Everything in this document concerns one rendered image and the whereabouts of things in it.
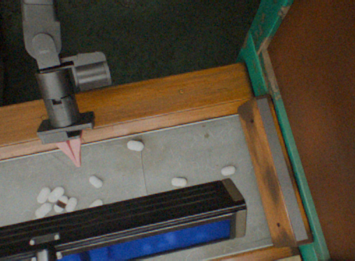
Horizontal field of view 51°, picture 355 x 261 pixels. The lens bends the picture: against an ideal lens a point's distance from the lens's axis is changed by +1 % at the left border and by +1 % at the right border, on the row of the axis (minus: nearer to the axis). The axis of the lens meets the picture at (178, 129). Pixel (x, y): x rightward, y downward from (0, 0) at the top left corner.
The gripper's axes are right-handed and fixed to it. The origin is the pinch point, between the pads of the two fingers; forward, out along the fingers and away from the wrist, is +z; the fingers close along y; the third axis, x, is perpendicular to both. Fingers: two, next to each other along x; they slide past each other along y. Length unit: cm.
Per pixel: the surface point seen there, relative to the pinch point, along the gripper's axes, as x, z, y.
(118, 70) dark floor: 99, 8, 7
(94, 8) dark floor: 120, -18, 1
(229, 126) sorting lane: 7.9, 2.3, 33.8
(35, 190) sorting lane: 4.1, 6.9, -11.2
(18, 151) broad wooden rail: 9.0, -0.7, -13.8
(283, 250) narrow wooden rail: -12.1, 22.9, 37.9
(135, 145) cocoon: 5.8, 1.6, 11.8
